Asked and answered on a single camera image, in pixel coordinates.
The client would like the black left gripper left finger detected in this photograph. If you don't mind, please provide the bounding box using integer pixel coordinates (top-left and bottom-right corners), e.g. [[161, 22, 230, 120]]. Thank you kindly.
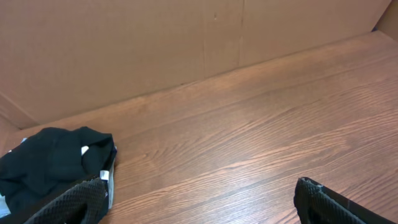
[[0, 175, 107, 224]]

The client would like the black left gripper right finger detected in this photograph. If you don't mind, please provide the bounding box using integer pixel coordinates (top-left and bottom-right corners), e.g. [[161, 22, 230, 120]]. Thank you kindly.
[[294, 177, 394, 224]]

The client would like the black t-shirt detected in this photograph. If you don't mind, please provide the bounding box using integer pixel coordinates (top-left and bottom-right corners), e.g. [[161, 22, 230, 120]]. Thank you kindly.
[[1, 127, 117, 214]]

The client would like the folded grey garment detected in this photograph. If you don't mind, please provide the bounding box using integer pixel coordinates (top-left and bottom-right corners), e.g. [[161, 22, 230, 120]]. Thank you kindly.
[[103, 161, 115, 209]]

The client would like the folded white garment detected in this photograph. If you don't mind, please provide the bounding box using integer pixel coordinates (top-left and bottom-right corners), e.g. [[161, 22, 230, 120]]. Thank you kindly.
[[0, 195, 11, 218]]

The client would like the brown cardboard backboard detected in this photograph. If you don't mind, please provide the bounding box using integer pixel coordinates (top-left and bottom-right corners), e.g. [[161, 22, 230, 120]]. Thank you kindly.
[[1, 0, 388, 129]]

